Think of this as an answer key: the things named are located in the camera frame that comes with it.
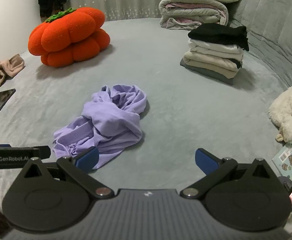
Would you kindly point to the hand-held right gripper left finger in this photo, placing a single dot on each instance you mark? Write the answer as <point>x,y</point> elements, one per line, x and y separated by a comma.
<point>87,158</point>

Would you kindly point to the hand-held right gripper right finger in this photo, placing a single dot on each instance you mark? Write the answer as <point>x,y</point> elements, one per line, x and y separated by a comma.
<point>205,161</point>

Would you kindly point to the purple pants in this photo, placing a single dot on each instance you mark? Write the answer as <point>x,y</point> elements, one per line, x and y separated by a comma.
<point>111,120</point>

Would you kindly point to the crumpled beige garment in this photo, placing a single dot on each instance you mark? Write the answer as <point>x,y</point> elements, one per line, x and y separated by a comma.
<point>8,67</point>

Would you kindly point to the small grey object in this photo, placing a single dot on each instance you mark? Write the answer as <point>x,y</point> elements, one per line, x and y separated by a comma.
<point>284,182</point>

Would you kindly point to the bear print picture book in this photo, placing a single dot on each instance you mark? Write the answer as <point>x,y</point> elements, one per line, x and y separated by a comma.
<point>289,158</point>

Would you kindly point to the folded grey garment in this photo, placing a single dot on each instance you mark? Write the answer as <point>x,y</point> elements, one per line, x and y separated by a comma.
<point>218,78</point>

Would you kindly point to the white plush toy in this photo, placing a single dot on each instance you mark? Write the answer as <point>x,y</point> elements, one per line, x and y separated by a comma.
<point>288,115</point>

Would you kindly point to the folded white garment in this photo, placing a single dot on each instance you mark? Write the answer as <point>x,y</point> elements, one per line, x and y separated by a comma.
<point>210,47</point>

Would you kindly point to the orange pumpkin plush cushion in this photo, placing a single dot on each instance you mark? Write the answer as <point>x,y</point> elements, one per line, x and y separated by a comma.
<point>68,35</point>

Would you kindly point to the folded black garment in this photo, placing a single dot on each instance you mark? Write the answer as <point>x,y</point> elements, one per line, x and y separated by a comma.
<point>215,33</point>

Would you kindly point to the folded grey pink quilt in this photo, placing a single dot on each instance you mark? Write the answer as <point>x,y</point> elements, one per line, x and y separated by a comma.
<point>190,7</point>

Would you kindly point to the star print curtain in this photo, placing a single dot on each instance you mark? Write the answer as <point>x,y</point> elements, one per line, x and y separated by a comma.
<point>126,0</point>

